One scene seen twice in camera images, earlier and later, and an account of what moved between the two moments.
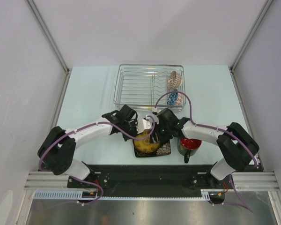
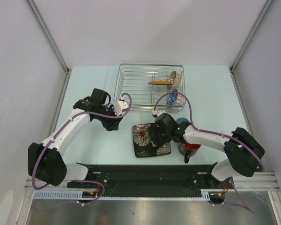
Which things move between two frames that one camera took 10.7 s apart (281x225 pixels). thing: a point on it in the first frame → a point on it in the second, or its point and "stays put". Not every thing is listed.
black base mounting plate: (114, 178) stays put
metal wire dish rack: (150, 86) stays put
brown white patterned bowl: (174, 80) stays put
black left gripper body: (130, 128) → (110, 122)
